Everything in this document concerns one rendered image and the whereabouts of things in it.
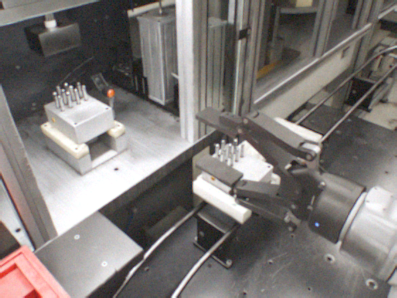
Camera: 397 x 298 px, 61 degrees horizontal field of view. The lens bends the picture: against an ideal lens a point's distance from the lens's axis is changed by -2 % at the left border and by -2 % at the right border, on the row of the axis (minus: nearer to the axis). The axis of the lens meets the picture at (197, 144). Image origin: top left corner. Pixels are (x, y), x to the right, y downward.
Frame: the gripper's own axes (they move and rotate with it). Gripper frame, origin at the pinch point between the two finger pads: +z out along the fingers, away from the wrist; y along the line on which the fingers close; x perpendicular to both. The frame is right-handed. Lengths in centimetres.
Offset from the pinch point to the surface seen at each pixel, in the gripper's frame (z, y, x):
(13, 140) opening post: 21.5, 0.9, 19.4
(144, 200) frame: 38, -49, -14
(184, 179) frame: 38, -53, -32
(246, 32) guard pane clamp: 21.1, 1.4, -37.5
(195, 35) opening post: 21.4, 5.3, -19.6
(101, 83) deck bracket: 64, -21, -22
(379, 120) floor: 15, -113, -222
